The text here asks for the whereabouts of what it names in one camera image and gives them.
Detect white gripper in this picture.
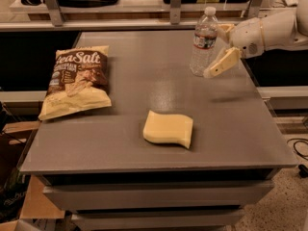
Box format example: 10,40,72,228
203,17,265,78

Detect clear plastic water bottle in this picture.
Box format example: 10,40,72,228
190,7,218,76

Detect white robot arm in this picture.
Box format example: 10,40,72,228
203,0,308,78

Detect yellow sponge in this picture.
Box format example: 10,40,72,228
142,111,193,149

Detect sea salt chips bag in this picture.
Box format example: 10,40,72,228
38,45,112,120

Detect upper grey drawer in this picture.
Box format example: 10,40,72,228
43,180,274,211

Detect grey drawer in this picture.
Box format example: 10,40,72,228
71,209,244,230
43,180,274,211

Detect lower grey drawer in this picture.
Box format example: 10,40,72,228
71,209,244,230

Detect cardboard box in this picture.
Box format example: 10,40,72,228
0,121,65,231

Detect metal shelf bracket right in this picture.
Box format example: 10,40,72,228
244,0,263,19

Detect metal shelf bracket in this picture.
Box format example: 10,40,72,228
244,0,263,19
169,0,181,25
44,0,64,27

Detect metal shelf bracket middle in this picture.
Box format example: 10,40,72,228
169,0,181,25

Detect black cable on floor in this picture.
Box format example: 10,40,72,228
286,138,308,179

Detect metal shelf bracket left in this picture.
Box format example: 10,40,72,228
44,0,64,27

